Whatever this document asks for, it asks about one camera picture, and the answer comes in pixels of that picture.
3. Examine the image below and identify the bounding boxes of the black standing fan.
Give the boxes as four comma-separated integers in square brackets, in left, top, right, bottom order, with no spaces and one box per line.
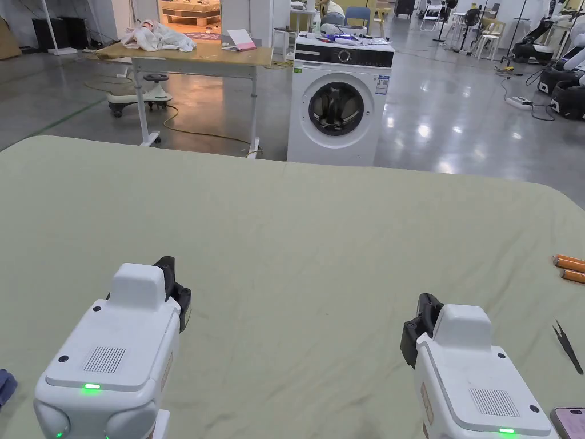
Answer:
[431,0,459,48]

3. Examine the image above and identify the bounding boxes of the yellow floor cable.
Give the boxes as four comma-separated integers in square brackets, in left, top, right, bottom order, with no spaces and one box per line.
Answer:
[163,104,257,160]

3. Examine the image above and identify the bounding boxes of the white ride-on toy car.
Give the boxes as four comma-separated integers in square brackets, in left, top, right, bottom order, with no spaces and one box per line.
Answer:
[107,73,174,118]

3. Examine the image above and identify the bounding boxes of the white folding chair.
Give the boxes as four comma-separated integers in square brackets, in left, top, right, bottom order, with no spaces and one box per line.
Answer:
[419,0,446,33]

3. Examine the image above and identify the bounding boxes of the smartphone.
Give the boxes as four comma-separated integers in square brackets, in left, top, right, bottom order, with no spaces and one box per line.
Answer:
[550,406,585,439]

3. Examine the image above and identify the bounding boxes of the black and white robot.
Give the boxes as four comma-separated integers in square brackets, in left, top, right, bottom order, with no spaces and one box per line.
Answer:
[511,0,585,122]

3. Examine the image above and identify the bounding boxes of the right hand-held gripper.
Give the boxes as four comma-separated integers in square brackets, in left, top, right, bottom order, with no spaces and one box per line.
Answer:
[400,292,561,439]

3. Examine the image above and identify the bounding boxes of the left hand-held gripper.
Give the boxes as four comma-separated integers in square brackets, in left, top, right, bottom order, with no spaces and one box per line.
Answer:
[33,256,193,439]

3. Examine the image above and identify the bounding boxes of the black tweezers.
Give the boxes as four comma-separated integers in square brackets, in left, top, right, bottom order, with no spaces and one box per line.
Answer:
[552,319,585,375]

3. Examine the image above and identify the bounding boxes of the white washing machine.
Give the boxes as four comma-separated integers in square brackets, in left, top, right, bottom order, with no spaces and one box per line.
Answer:
[287,25,396,167]

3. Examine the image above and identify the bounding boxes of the bed with pale green sheet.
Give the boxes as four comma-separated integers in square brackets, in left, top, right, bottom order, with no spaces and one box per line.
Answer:
[0,135,585,439]

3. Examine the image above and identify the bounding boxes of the blue chair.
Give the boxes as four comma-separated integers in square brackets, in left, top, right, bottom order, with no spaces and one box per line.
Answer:
[344,6,372,29]

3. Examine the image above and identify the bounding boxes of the wooden table with white legs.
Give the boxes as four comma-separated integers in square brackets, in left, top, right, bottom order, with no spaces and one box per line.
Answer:
[95,19,275,159]

